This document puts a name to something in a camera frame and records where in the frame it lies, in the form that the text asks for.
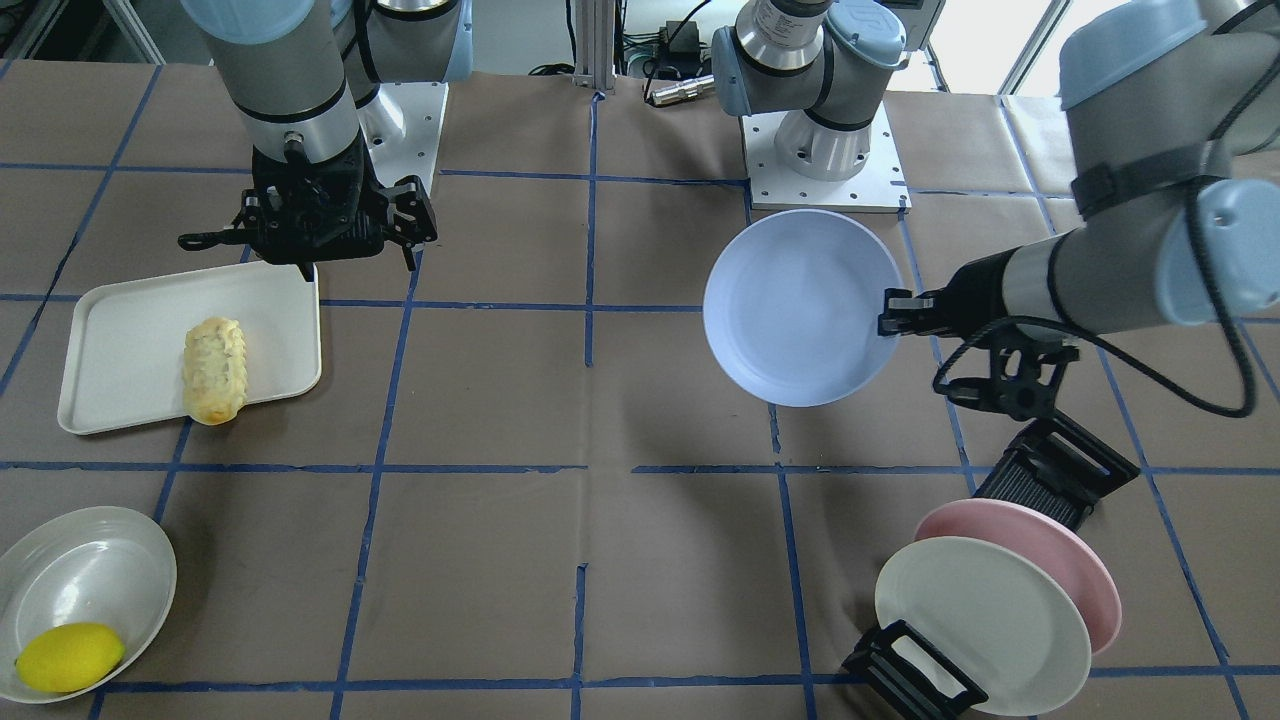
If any pink round plate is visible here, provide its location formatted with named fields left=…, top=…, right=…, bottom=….
left=914, top=498, right=1123, bottom=656

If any aluminium frame post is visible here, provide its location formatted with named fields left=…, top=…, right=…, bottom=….
left=570, top=1, right=620, bottom=95

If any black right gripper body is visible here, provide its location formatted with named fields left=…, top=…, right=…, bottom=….
left=238, top=145, right=392, bottom=265

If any yellow lemon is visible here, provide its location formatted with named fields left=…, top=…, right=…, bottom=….
left=15, top=623, right=125, bottom=694

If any cream round plate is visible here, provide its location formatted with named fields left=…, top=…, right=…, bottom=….
left=874, top=536, right=1092, bottom=716

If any yellow bread roll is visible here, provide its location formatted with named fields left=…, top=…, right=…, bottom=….
left=182, top=316, right=248, bottom=427

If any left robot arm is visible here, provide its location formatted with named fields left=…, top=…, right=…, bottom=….
left=703, top=1, right=1277, bottom=420

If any white rectangular tray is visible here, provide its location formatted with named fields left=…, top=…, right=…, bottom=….
left=58, top=263, right=323, bottom=436

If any black dish rack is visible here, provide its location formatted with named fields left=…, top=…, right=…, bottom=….
left=844, top=414, right=1138, bottom=719

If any blue round plate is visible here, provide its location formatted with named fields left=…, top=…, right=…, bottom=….
left=701, top=209, right=901, bottom=407

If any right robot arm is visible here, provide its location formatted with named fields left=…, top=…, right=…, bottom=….
left=178, top=1, right=474, bottom=279

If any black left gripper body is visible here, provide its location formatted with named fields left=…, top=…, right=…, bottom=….
left=925, top=250, right=1016, bottom=340

